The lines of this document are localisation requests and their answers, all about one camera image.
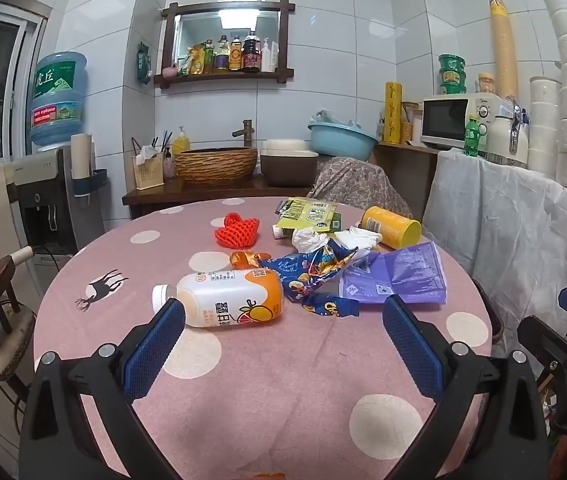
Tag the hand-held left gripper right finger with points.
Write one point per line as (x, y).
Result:
(413, 350)

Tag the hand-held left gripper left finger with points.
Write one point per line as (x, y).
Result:
(156, 345)

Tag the purple plastic bag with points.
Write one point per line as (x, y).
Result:
(403, 275)

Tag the white orange juice bottle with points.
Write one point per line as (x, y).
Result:
(223, 295)

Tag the blue orange snack wrapper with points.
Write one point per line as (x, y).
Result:
(328, 305)

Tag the orange foil wrapper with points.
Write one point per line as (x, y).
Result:
(243, 259)

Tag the white tissue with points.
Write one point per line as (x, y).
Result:
(358, 237)
(308, 240)

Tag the yellow cylindrical can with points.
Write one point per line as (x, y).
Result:
(393, 225)

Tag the red foam fruit net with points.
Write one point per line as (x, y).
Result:
(236, 232)

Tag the blue snack bag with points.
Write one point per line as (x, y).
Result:
(293, 270)

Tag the green yellow snack packet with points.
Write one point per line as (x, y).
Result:
(308, 212)

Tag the white sheet cover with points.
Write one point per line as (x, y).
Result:
(513, 220)

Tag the pink dotted tablecloth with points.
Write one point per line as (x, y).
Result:
(273, 385)

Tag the dark wooden sink counter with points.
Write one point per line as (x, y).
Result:
(163, 197)

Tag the utensil holder basket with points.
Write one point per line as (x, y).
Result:
(148, 172)

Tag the paisley patterned cloth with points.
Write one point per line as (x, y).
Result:
(358, 185)

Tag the teal cup holder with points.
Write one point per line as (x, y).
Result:
(90, 182)

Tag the light wooden counter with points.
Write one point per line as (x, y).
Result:
(403, 175)

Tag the stack of white paper tubs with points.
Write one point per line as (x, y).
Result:
(543, 130)

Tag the white electric kettle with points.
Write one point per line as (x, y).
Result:
(501, 135)

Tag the woven rattan basin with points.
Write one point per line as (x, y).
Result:
(216, 170)

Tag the grey water dispenser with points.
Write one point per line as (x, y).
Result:
(38, 200)

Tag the green soda bottle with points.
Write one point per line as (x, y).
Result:
(472, 137)

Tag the cream paper cup stack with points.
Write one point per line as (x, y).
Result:
(81, 157)

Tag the yellow soap pump bottle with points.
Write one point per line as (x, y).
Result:
(181, 145)

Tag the glass jar with wooden lid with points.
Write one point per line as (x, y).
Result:
(408, 132)

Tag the brown tub with cream lid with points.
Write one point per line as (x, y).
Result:
(288, 170)

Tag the light blue plastic basin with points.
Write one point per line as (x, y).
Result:
(341, 142)

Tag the small white bottle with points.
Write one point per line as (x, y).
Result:
(381, 127)

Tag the white microwave oven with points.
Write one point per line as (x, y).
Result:
(443, 120)

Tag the bronze faucet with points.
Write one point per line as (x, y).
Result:
(247, 132)

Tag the jar with orange lid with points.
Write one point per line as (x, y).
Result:
(486, 84)

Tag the tall yellow roll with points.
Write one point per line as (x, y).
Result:
(393, 110)

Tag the grey plastic bag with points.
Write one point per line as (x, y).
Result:
(331, 117)

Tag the green instant noodle cup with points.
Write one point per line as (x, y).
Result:
(452, 77)
(452, 62)
(452, 89)

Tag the tall yellow paper cup stack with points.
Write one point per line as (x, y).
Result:
(503, 45)

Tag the blue water jug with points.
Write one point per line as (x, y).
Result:
(58, 95)

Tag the small pink cup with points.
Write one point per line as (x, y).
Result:
(169, 72)

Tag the green hanging packet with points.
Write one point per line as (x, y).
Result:
(143, 62)

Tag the yellow seasoning packet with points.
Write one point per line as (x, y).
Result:
(196, 62)

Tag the small green bottle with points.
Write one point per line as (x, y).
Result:
(209, 57)

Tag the oil bottle with purple label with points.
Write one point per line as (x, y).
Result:
(222, 57)

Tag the amber sauce bottle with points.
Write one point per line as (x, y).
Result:
(236, 55)

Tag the dark soy sauce bottle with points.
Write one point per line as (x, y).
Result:
(251, 55)

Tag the white pump bottle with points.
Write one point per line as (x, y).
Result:
(267, 59)

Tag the white carton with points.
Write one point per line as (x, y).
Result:
(275, 57)

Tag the wooden framed mirror shelf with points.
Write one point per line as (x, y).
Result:
(203, 25)

